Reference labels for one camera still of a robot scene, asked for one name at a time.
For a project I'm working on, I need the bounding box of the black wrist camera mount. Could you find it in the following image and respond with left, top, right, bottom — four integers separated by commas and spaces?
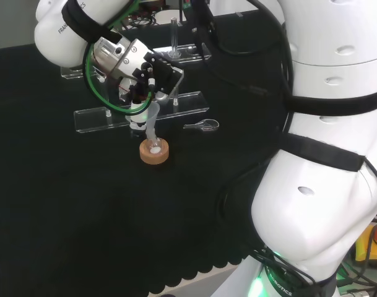
142, 51, 185, 105

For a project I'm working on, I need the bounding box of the translucent plastic funnel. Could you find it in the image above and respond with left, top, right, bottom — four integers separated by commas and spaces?
144, 103, 161, 147

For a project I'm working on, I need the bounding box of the yellow stop button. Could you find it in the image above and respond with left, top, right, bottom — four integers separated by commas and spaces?
354, 223, 377, 264

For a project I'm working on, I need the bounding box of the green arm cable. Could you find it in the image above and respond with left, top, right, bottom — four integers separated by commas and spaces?
82, 41, 154, 116

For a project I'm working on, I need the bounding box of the clear round-bottom flask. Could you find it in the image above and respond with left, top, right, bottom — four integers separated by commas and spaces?
145, 137, 163, 156

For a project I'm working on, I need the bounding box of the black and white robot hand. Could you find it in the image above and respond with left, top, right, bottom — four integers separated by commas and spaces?
118, 77, 152, 131

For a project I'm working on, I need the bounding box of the cork ring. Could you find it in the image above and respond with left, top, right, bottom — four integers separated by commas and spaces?
139, 137, 171, 165

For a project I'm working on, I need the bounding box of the clear acrylic funnel stand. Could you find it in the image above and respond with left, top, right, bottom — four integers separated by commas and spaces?
60, 17, 212, 134

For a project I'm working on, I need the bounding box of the clear weighing funnel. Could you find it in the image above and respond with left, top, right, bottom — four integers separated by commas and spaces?
183, 118, 220, 134

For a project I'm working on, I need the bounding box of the black bench cloth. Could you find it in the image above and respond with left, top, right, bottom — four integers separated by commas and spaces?
0, 8, 290, 297

